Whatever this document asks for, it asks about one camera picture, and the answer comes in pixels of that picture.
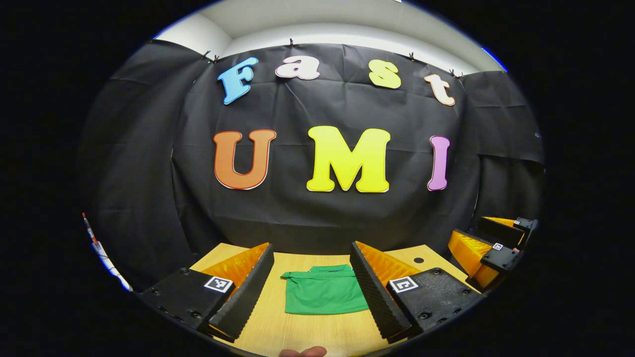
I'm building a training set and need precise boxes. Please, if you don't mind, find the white object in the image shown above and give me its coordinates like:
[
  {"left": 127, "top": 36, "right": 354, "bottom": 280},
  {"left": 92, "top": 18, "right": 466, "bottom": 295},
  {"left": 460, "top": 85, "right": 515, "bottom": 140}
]
[{"left": 94, "top": 240, "right": 133, "bottom": 292}]

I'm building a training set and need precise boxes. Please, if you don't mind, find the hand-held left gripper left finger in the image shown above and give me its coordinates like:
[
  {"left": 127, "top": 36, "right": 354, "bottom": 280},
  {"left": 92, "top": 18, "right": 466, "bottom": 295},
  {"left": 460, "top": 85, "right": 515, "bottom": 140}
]
[{"left": 138, "top": 242, "right": 275, "bottom": 343}]

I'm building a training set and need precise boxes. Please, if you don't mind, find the green T-shirt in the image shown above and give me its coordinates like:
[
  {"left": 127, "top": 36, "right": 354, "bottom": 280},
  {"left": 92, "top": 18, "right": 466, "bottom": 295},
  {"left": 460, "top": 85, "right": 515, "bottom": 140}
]
[{"left": 280, "top": 264, "right": 370, "bottom": 316}]

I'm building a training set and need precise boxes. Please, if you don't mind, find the black backdrop cloth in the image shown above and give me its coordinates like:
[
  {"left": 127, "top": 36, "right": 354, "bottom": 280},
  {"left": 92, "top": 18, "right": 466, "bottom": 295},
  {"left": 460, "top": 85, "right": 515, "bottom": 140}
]
[{"left": 77, "top": 39, "right": 546, "bottom": 293}]

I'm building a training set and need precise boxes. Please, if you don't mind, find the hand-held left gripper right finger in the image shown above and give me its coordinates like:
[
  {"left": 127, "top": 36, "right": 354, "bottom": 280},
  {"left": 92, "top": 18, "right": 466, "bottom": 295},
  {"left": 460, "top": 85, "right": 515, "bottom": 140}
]
[{"left": 349, "top": 241, "right": 486, "bottom": 343}]

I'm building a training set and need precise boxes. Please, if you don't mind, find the red capped bottle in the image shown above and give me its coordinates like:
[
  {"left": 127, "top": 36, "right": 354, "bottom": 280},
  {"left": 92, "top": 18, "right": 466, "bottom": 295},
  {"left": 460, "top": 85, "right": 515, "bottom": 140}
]
[{"left": 82, "top": 212, "right": 100, "bottom": 248}]

